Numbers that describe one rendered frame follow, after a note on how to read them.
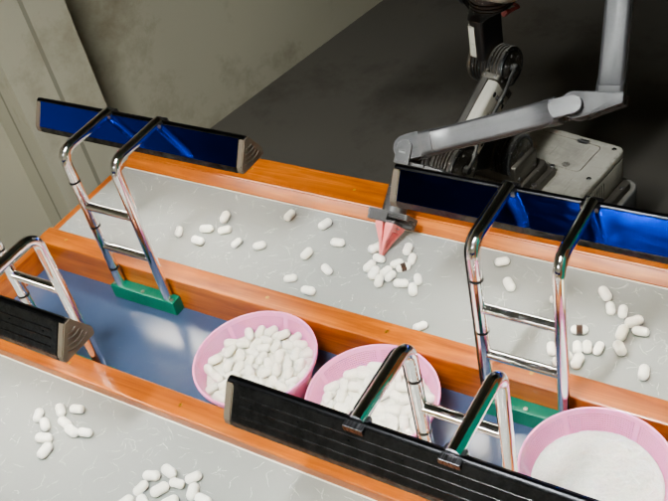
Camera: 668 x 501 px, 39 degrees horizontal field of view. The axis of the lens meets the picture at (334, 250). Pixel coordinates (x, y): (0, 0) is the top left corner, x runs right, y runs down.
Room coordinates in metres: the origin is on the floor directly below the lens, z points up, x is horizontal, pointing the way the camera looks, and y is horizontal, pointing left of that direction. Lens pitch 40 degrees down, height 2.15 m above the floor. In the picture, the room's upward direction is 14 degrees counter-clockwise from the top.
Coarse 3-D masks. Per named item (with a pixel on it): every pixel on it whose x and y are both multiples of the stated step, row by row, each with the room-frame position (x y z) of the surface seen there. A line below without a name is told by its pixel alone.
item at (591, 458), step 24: (576, 432) 1.04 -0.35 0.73; (600, 432) 1.02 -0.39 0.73; (552, 456) 0.99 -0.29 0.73; (576, 456) 0.98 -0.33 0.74; (600, 456) 0.97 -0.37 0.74; (624, 456) 0.95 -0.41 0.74; (648, 456) 0.95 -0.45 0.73; (552, 480) 0.94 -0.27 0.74; (576, 480) 0.93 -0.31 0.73; (600, 480) 0.92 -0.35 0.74; (624, 480) 0.91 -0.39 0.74; (648, 480) 0.90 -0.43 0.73
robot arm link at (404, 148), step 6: (402, 144) 1.74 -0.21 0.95; (408, 144) 1.74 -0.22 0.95; (396, 150) 1.74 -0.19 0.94; (402, 150) 1.73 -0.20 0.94; (408, 150) 1.73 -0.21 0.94; (396, 156) 1.73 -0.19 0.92; (402, 156) 1.73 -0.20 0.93; (408, 156) 1.72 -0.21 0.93; (396, 162) 1.73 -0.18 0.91; (402, 162) 1.72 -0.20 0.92; (408, 162) 1.71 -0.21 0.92; (414, 162) 1.76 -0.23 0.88; (426, 168) 1.70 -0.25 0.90; (432, 168) 1.69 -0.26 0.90
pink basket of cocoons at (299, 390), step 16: (240, 320) 1.50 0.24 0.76; (256, 320) 1.50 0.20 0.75; (272, 320) 1.49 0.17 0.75; (288, 320) 1.47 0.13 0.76; (208, 336) 1.47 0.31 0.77; (224, 336) 1.48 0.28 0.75; (240, 336) 1.49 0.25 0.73; (304, 336) 1.43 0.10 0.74; (208, 352) 1.45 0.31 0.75; (192, 368) 1.39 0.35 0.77; (304, 384) 1.30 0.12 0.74; (208, 400) 1.30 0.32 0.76
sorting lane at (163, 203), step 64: (192, 192) 2.06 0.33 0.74; (192, 256) 1.79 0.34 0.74; (256, 256) 1.73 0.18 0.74; (320, 256) 1.68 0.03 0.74; (448, 256) 1.57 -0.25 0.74; (512, 256) 1.52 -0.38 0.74; (384, 320) 1.42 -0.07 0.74; (448, 320) 1.38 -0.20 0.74; (576, 320) 1.29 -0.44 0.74; (640, 384) 1.10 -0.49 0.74
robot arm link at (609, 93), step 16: (608, 0) 1.71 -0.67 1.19; (624, 0) 1.69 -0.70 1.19; (608, 16) 1.69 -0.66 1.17; (624, 16) 1.67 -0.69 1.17; (608, 32) 1.67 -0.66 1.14; (624, 32) 1.65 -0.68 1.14; (608, 48) 1.65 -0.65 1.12; (624, 48) 1.63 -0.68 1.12; (608, 64) 1.63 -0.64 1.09; (624, 64) 1.62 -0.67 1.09; (608, 80) 1.61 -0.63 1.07; (624, 80) 1.60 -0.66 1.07; (592, 96) 1.60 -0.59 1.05; (608, 96) 1.58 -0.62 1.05; (624, 96) 1.58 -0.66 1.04; (592, 112) 1.58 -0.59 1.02; (608, 112) 1.62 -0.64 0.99
